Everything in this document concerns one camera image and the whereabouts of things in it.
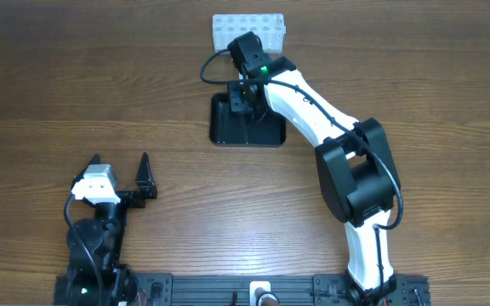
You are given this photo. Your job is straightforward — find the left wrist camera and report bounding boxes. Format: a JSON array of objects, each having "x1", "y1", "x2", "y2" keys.
[{"x1": 71, "y1": 163, "x2": 122, "y2": 207}]

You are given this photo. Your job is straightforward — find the white test tube rack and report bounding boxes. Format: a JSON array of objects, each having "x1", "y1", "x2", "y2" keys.
[{"x1": 212, "y1": 13, "x2": 288, "y2": 55}]

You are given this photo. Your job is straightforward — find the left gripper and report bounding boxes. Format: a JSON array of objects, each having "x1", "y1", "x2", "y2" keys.
[{"x1": 71, "y1": 151, "x2": 158, "y2": 210}]

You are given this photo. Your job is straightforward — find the mounting rail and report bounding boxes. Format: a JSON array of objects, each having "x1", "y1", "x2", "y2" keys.
[{"x1": 53, "y1": 273, "x2": 431, "y2": 306}]

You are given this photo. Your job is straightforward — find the black tray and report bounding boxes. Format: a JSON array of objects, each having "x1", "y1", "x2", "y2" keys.
[{"x1": 208, "y1": 92, "x2": 288, "y2": 149}]

